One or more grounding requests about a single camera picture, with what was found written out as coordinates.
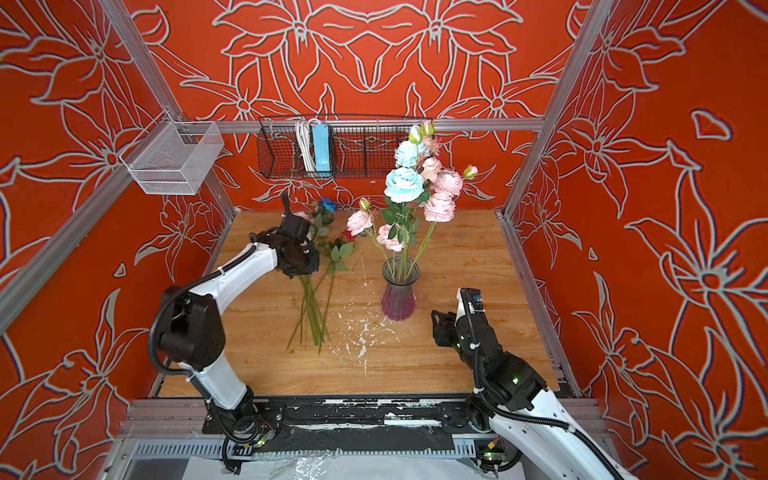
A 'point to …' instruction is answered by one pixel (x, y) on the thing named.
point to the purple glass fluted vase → (400, 274)
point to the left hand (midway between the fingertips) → (315, 265)
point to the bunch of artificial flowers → (333, 253)
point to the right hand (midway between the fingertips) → (433, 313)
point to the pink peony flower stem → (360, 221)
